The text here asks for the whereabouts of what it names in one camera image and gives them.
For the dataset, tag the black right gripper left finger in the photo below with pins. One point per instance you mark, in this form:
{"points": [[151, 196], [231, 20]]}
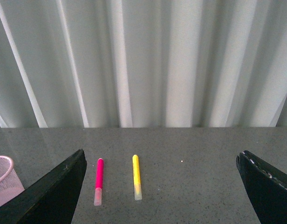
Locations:
{"points": [[50, 200]]}

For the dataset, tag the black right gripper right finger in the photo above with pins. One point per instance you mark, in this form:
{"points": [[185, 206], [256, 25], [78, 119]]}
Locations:
{"points": [[266, 187]]}

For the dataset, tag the pink highlighter pen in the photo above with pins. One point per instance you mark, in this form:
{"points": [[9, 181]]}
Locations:
{"points": [[99, 182]]}

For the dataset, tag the pink mesh pen cup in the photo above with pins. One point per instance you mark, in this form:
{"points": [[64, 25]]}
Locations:
{"points": [[10, 184]]}

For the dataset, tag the yellow highlighter pen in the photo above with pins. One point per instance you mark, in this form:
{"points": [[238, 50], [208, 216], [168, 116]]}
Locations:
{"points": [[136, 178]]}

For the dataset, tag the white pleated curtain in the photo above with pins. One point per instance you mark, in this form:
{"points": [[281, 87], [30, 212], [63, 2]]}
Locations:
{"points": [[143, 63]]}

